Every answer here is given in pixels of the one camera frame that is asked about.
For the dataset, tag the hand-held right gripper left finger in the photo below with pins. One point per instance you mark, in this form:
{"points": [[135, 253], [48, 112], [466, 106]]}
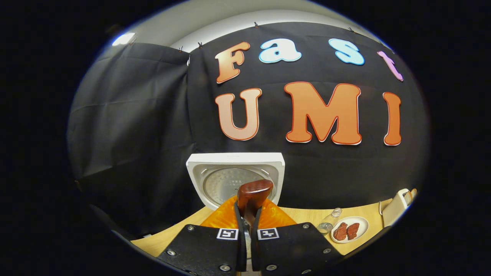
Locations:
{"points": [[241, 245]]}

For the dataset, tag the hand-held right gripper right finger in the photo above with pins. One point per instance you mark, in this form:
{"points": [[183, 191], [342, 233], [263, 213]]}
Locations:
{"points": [[256, 249]]}

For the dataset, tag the brown wooden spoon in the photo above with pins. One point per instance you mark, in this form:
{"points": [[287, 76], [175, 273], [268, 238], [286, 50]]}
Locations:
{"points": [[253, 195]]}

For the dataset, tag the white rice cooker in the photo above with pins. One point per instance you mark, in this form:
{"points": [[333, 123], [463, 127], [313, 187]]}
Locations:
{"points": [[215, 168]]}

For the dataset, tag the clear plastic water bottle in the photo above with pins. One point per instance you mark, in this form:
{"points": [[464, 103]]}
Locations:
{"points": [[328, 224]]}

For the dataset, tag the red meat piece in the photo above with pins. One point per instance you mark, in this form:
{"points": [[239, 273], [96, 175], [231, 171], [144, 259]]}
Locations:
{"points": [[353, 231], [340, 232]]}

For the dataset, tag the white round plate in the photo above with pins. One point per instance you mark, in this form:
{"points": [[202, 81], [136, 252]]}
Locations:
{"points": [[362, 230]]}

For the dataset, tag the white toaster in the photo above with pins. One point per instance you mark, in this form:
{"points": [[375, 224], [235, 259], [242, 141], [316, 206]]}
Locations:
{"points": [[393, 212]]}

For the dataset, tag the black backdrop cloth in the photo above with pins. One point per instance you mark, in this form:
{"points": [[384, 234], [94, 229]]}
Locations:
{"points": [[145, 115]]}

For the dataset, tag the toasted bread slice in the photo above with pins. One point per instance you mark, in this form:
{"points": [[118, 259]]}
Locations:
{"points": [[411, 196]]}

